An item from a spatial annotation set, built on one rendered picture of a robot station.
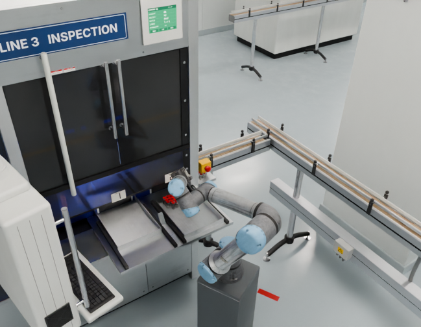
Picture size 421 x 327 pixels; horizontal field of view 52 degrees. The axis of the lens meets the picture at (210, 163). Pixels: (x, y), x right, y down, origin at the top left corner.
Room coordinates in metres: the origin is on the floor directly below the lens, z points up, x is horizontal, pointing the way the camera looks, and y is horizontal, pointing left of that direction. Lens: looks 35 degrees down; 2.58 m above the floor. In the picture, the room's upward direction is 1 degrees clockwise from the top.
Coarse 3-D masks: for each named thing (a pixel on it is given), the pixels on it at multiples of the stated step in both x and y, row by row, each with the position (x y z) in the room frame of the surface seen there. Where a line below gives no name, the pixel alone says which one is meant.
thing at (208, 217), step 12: (156, 204) 1.96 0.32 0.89; (204, 204) 1.98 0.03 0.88; (168, 216) 1.84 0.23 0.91; (180, 216) 1.87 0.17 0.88; (192, 216) 1.87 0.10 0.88; (204, 216) 1.87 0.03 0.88; (216, 216) 1.88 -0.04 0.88; (180, 228) 1.77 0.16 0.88; (192, 228) 1.77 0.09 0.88; (204, 228) 1.76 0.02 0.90
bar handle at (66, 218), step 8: (64, 208) 1.25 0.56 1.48; (64, 216) 1.23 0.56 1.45; (56, 224) 1.21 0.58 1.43; (72, 232) 1.24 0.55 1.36; (72, 240) 1.24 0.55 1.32; (72, 248) 1.23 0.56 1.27; (80, 272) 1.24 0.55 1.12; (80, 280) 1.23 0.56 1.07; (80, 288) 1.24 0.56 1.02; (80, 304) 1.22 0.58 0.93; (88, 304) 1.24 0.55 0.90
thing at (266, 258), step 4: (300, 232) 2.55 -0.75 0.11; (304, 232) 2.57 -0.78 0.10; (308, 232) 2.59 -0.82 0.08; (284, 236) 2.48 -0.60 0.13; (296, 236) 2.50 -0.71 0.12; (300, 236) 2.52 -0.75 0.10; (304, 236) 2.55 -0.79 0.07; (308, 236) 2.61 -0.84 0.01; (284, 240) 2.44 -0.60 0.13; (288, 240) 2.44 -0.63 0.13; (292, 240) 2.44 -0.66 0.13; (308, 240) 2.57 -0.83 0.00; (276, 244) 2.41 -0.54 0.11; (280, 244) 2.41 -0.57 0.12; (284, 244) 2.43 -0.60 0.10; (272, 248) 2.38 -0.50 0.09; (276, 248) 2.38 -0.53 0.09; (268, 252) 2.36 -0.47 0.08; (272, 252) 2.36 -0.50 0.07; (264, 256) 2.37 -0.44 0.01; (268, 256) 2.35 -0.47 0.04; (264, 260) 2.34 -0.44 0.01; (268, 260) 2.33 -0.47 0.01
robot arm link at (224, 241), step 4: (228, 236) 1.58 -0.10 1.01; (232, 236) 1.59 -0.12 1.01; (220, 240) 1.55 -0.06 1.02; (224, 240) 1.55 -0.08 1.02; (228, 240) 1.55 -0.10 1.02; (220, 244) 1.52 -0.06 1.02; (224, 244) 1.52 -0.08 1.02; (216, 248) 1.52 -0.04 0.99; (220, 248) 1.50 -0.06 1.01; (240, 260) 1.51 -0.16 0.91; (232, 264) 1.46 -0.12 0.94; (236, 264) 1.49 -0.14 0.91
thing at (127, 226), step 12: (132, 204) 1.97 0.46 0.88; (96, 216) 1.85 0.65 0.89; (108, 216) 1.86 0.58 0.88; (120, 216) 1.86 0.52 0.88; (132, 216) 1.86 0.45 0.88; (144, 216) 1.87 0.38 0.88; (108, 228) 1.76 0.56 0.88; (120, 228) 1.76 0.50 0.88; (132, 228) 1.76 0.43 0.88; (144, 228) 1.76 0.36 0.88; (156, 228) 1.77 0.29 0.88; (120, 240) 1.67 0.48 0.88; (132, 240) 1.64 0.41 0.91; (144, 240) 1.67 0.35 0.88
